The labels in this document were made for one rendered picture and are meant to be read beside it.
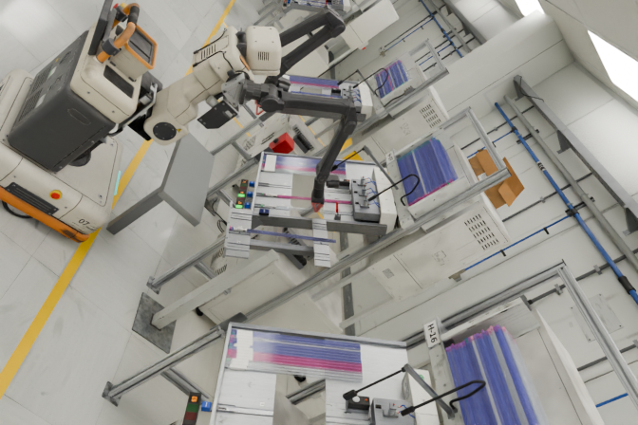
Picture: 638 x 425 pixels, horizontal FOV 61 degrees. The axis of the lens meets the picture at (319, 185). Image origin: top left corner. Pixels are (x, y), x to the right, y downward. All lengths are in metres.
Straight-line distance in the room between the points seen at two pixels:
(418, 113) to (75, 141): 2.53
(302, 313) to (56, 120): 1.68
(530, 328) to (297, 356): 0.86
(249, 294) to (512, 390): 1.69
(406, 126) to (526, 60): 2.26
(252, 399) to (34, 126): 1.38
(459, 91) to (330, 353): 4.29
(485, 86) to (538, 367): 4.30
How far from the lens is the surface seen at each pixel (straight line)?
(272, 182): 3.10
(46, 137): 2.50
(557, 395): 2.08
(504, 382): 1.93
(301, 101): 2.36
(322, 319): 3.25
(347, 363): 2.16
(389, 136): 4.20
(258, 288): 3.11
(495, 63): 6.03
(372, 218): 2.85
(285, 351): 2.15
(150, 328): 3.00
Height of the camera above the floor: 1.93
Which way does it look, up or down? 18 degrees down
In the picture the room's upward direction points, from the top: 58 degrees clockwise
